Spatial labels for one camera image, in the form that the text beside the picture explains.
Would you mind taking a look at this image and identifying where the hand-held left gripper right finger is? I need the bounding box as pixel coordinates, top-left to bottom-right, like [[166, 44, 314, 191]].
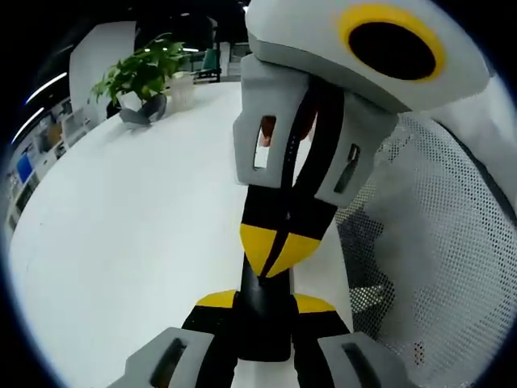
[[291, 293, 418, 388]]

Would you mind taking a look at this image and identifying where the white mesh office chair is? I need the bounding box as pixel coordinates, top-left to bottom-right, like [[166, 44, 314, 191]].
[[333, 111, 517, 388]]

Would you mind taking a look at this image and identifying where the green leafy plant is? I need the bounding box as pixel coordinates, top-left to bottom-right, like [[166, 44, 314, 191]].
[[90, 32, 191, 109]]

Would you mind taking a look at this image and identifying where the green chair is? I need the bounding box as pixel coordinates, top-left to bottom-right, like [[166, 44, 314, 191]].
[[200, 47, 222, 85]]

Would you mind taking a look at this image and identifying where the blue box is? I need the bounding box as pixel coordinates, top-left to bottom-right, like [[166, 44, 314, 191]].
[[15, 154, 34, 183]]

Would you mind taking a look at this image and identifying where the wide white square pillar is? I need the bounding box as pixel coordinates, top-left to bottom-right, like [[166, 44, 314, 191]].
[[67, 20, 137, 137]]

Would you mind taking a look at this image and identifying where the dark grey plant pot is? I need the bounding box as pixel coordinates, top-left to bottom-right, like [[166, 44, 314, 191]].
[[118, 92, 169, 127]]

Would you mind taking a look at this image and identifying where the black remote control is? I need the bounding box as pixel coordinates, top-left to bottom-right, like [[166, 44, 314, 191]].
[[235, 257, 296, 364]]

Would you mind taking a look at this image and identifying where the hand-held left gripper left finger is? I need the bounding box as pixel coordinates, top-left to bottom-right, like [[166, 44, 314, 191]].
[[107, 289, 240, 388]]

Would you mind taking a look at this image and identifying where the clear glass vase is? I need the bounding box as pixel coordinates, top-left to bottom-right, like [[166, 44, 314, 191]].
[[166, 74, 198, 109]]

